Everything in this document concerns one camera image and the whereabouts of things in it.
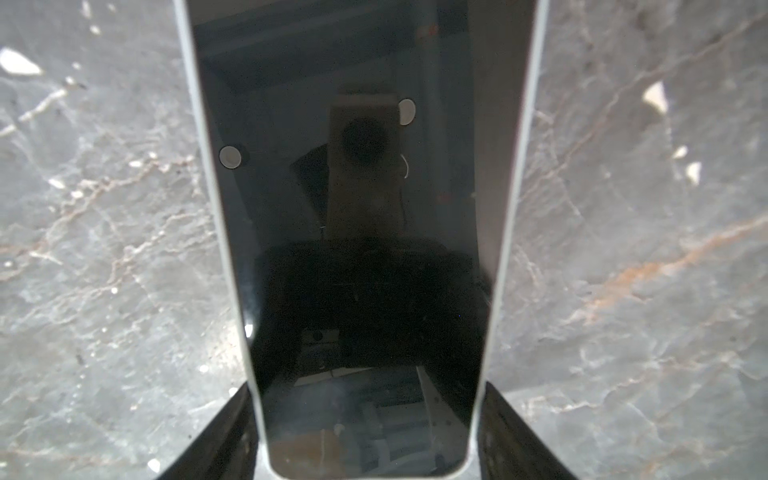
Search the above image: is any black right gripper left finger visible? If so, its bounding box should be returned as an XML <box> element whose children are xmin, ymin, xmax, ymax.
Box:
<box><xmin>158</xmin><ymin>383</ymin><xmax>259</xmax><ymax>480</ymax></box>

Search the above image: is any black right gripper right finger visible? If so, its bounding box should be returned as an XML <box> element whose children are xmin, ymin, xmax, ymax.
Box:
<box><xmin>477</xmin><ymin>382</ymin><xmax>577</xmax><ymax>480</ymax></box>

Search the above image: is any light blue phone case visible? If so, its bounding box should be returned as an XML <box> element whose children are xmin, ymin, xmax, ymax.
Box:
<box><xmin>172</xmin><ymin>0</ymin><xmax>551</xmax><ymax>480</ymax></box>

